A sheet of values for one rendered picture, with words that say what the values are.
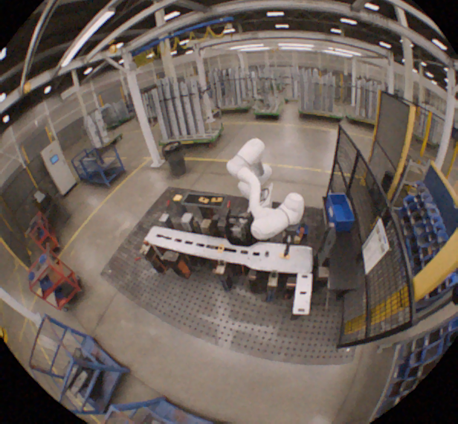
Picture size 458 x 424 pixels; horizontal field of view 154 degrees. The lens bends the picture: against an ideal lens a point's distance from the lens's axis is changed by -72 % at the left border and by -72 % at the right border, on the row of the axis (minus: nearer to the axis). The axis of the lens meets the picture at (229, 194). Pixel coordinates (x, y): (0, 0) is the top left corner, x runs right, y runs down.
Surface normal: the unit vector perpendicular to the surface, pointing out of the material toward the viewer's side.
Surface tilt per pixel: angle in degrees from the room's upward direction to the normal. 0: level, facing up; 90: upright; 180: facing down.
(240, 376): 0
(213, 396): 0
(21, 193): 88
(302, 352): 0
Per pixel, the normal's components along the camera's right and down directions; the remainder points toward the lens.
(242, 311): -0.14, -0.76
